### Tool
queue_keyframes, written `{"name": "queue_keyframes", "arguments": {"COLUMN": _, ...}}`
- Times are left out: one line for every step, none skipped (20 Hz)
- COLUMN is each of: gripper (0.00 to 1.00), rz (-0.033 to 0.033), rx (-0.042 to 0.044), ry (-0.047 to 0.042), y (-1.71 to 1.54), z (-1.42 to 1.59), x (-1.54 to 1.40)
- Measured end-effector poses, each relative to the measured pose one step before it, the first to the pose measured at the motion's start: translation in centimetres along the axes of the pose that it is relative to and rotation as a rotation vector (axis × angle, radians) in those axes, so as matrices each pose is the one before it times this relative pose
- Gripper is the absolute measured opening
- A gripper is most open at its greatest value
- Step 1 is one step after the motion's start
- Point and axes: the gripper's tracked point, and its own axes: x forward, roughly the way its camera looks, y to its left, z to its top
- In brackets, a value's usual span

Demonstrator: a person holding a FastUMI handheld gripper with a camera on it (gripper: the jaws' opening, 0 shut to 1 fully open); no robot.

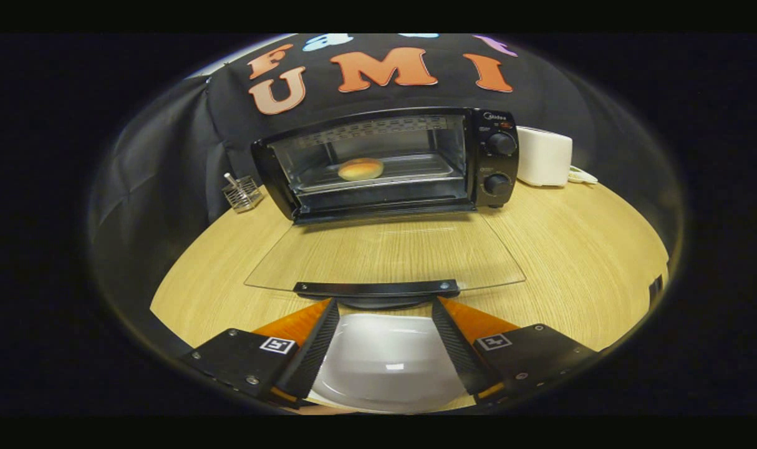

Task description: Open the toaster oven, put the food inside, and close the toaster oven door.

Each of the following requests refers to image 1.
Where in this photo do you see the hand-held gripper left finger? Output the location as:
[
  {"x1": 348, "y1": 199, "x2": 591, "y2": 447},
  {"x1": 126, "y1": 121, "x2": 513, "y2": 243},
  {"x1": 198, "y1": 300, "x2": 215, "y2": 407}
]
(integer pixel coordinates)
[{"x1": 179, "y1": 297, "x2": 342, "y2": 409}]

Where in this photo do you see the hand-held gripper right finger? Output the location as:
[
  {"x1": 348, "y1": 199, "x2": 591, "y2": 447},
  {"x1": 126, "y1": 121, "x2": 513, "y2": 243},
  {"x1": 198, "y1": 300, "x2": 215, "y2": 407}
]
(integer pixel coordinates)
[{"x1": 431, "y1": 296, "x2": 600, "y2": 406}]

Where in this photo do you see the black toaster oven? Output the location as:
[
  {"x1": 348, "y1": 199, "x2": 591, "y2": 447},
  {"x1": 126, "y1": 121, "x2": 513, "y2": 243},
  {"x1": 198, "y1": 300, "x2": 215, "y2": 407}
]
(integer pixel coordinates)
[{"x1": 244, "y1": 107, "x2": 527, "y2": 311}]

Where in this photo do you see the round bread bun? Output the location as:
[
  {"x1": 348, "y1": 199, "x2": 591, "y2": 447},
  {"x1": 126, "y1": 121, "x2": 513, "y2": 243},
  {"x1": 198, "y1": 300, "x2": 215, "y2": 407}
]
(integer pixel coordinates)
[{"x1": 338, "y1": 158, "x2": 385, "y2": 182}]

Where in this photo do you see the white bread toaster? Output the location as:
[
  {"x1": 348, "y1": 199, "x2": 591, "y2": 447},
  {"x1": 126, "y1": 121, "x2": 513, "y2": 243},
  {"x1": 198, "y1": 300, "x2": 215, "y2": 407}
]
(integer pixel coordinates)
[{"x1": 517, "y1": 127, "x2": 573, "y2": 187}]

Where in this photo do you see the white square plate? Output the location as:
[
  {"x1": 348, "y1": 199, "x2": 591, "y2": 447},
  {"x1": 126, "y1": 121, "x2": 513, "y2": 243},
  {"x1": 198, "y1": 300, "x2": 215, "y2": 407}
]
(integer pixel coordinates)
[{"x1": 310, "y1": 313, "x2": 470, "y2": 413}]

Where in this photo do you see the black backdrop cloth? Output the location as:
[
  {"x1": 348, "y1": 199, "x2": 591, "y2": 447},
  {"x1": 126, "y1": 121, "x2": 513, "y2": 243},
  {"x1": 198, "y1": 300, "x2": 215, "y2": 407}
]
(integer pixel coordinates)
[{"x1": 89, "y1": 34, "x2": 604, "y2": 350}]

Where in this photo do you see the metal wire holder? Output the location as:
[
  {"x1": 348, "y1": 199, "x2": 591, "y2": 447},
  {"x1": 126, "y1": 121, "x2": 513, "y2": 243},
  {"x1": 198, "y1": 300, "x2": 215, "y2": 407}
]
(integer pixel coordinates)
[{"x1": 222, "y1": 173, "x2": 264, "y2": 214}]

